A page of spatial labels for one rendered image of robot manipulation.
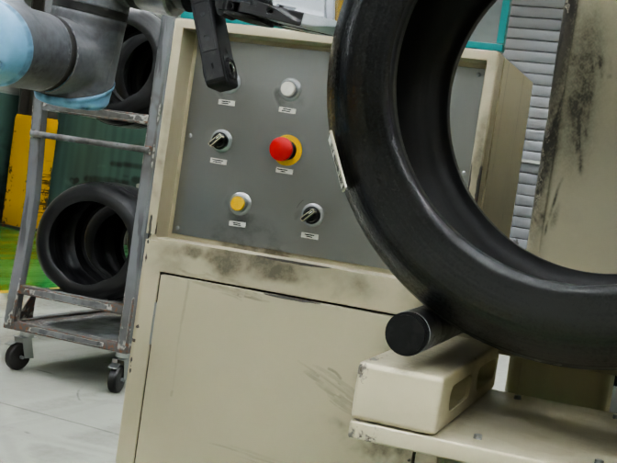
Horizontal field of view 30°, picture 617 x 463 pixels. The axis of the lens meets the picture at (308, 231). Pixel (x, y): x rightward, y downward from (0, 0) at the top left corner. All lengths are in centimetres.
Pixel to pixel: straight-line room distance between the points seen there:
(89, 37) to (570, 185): 62
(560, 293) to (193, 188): 99
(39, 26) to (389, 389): 54
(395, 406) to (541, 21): 971
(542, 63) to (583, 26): 923
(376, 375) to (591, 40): 56
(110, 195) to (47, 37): 371
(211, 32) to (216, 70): 4
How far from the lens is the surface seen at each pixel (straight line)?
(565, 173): 149
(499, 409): 137
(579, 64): 150
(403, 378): 116
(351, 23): 119
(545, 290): 112
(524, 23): 1083
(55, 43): 132
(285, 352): 187
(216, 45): 133
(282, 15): 128
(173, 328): 194
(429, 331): 116
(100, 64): 139
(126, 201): 497
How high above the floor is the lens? 105
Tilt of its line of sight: 3 degrees down
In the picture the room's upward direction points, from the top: 8 degrees clockwise
